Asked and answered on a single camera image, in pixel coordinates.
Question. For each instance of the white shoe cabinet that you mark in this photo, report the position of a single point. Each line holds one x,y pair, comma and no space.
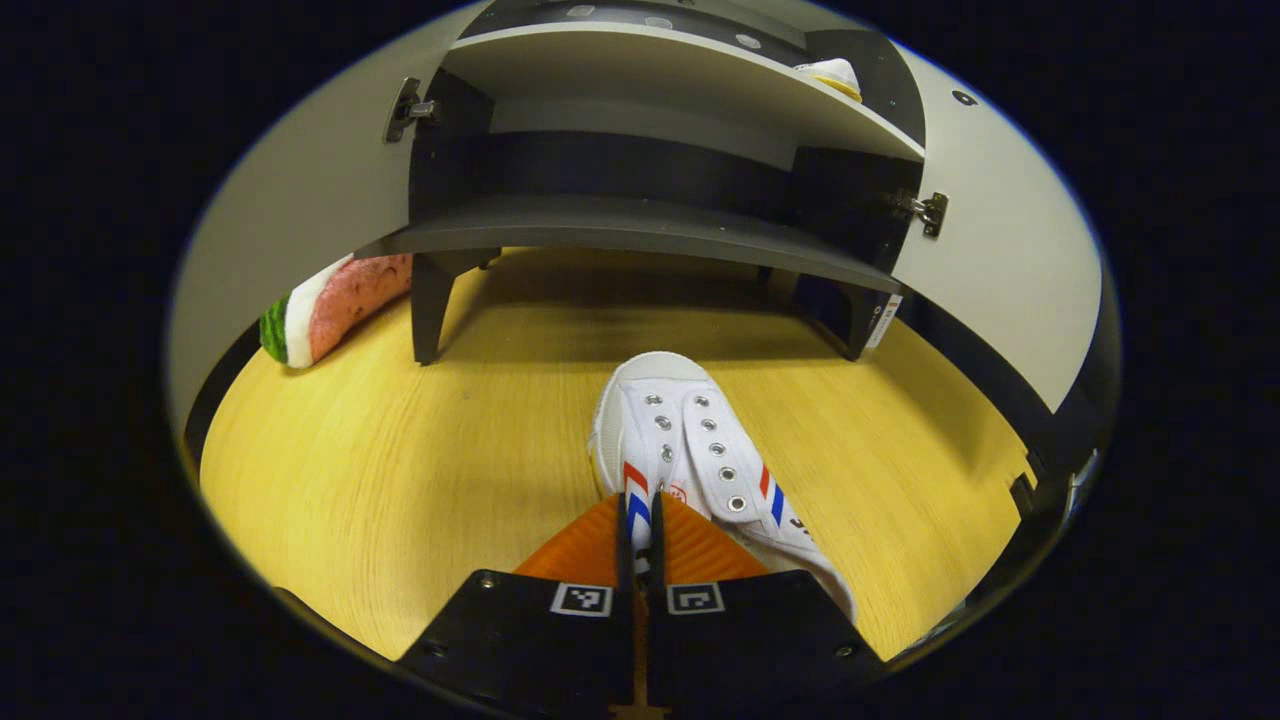
620,230

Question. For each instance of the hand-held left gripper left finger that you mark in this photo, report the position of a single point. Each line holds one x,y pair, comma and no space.
530,640

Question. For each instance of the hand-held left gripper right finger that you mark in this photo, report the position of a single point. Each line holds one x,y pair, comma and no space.
750,640

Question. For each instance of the white cabinet door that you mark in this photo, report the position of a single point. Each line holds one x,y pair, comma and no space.
1000,270
300,200

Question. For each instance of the watermelon slice plush toy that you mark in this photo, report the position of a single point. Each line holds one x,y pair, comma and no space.
340,305

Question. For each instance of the white striped canvas shoe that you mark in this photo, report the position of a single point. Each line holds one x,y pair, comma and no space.
690,440
830,75

